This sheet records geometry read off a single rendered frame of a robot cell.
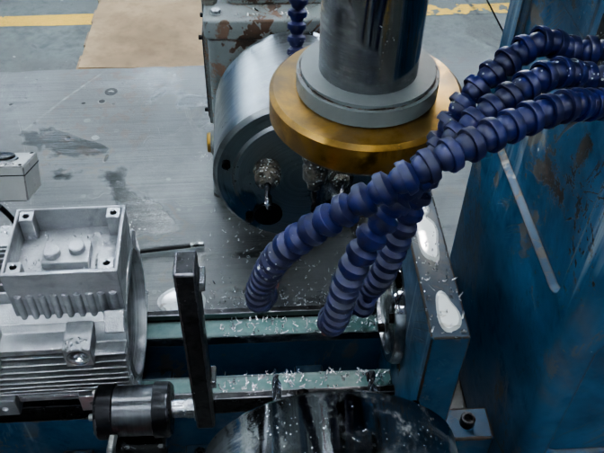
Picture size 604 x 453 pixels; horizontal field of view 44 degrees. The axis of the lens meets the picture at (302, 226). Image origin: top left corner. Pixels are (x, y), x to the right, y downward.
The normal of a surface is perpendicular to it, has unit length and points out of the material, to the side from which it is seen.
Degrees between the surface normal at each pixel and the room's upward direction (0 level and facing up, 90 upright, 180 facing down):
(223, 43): 90
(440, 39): 0
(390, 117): 90
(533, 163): 90
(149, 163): 0
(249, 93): 36
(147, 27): 0
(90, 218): 90
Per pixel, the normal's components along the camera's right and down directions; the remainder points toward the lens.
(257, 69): -0.45, -0.61
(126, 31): 0.02, -0.70
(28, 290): 0.08, 0.71
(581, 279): -1.00, 0.04
